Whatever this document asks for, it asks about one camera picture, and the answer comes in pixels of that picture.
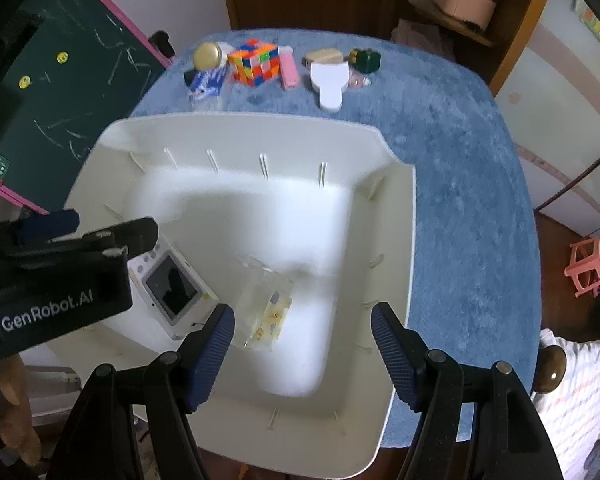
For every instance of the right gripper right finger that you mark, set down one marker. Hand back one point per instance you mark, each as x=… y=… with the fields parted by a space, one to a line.
x=508 y=439

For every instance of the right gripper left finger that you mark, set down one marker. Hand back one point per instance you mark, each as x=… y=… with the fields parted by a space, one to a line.
x=98 y=440

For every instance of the white digital camera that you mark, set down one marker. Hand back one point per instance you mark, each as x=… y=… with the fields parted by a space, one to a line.
x=174 y=293

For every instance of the clear patterned plastic cup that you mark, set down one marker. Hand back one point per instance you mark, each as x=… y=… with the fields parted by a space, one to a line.
x=261 y=306

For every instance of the blue printed packet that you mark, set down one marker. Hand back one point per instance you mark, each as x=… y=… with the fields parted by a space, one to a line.
x=205 y=84

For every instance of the colourful puzzle cube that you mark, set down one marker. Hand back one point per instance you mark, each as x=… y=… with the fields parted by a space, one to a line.
x=254 y=62

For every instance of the person's left hand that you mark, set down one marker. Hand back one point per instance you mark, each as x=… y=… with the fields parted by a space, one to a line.
x=16 y=429

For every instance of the blue fuzzy table mat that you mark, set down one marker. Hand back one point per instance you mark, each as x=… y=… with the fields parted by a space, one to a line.
x=476 y=290

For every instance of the pink plastic stool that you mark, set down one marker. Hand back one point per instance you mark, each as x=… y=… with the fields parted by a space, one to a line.
x=584 y=266

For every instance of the black chalkboard eraser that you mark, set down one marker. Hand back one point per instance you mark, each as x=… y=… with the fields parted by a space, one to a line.
x=160 y=40

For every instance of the gold round tin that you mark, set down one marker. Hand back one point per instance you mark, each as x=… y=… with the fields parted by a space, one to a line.
x=207 y=56

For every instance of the pink white candy dispenser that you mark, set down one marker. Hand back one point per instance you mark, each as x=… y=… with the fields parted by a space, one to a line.
x=288 y=68

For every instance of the pink round cartoon case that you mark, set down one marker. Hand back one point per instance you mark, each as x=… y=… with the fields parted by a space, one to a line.
x=357 y=80

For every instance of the green gold perfume bottle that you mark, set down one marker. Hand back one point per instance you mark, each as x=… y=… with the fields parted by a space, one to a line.
x=365 y=61

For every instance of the folded pink cloth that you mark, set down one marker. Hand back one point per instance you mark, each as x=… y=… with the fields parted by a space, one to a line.
x=423 y=37

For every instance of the green chalkboard pink frame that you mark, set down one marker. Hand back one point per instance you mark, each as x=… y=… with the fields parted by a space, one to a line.
x=68 y=69

